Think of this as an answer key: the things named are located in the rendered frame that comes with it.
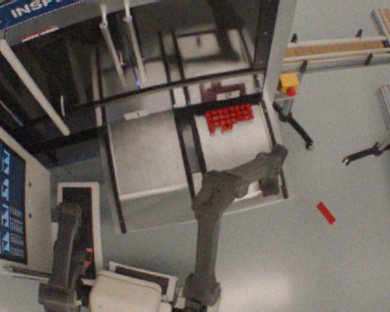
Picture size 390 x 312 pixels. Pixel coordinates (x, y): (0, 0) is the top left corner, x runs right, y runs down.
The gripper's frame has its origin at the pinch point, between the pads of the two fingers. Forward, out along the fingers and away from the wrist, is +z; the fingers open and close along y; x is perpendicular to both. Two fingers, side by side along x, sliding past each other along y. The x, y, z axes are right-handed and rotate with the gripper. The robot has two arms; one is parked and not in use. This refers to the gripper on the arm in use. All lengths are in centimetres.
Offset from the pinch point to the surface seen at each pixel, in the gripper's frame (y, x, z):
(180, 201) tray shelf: 2.3, 32.0, 3.3
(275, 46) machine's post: 28, -6, -53
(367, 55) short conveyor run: 50, -62, -11
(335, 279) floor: -32, -48, 98
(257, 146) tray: 18.3, 0.2, 0.3
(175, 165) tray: 15.8, 32.0, 0.9
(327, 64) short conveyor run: 47, -39, -9
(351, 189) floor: 21, -66, 89
